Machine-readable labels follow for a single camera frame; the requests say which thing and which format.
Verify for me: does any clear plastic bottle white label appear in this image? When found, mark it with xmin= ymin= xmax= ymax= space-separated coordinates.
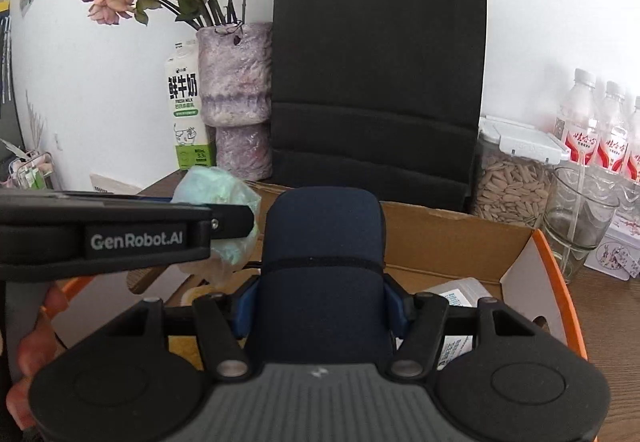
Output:
xmin=426 ymin=277 xmax=490 ymax=370

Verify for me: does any navy blue pouch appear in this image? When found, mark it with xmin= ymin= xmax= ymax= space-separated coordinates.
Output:
xmin=246 ymin=186 xmax=394 ymax=364

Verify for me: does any green item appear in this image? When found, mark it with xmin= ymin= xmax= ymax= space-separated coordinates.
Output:
xmin=171 ymin=167 xmax=262 ymax=287

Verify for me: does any person left hand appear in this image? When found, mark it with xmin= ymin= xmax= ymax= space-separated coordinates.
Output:
xmin=6 ymin=284 xmax=68 ymax=431

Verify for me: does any milk carton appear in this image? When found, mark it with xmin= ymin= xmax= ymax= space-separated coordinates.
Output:
xmin=165 ymin=40 xmax=216 ymax=170

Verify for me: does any seed container white lid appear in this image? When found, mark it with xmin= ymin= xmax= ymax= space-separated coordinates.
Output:
xmin=471 ymin=117 xmax=570 ymax=228

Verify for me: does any clear glass cup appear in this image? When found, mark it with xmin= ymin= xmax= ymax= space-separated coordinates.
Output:
xmin=539 ymin=165 xmax=620 ymax=284

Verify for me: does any white floral tin box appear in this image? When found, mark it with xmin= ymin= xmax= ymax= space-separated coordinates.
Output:
xmin=585 ymin=215 xmax=640 ymax=281

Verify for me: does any purple ceramic vase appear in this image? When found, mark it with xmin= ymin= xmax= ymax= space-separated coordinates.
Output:
xmin=196 ymin=22 xmax=272 ymax=182

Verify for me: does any black paper bag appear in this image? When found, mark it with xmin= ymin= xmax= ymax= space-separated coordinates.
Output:
xmin=270 ymin=0 xmax=487 ymax=212

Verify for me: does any water bottle left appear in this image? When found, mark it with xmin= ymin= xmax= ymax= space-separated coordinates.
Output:
xmin=553 ymin=68 xmax=599 ymax=165

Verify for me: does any water bottle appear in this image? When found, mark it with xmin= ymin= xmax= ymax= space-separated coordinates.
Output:
xmin=624 ymin=97 xmax=640 ymax=182
xmin=553 ymin=68 xmax=599 ymax=165
xmin=594 ymin=81 xmax=629 ymax=173

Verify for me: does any water bottle middle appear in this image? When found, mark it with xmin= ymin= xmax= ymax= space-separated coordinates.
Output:
xmin=594 ymin=81 xmax=629 ymax=173

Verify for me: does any water bottle right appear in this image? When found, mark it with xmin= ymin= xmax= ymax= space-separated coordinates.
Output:
xmin=624 ymin=97 xmax=640 ymax=182

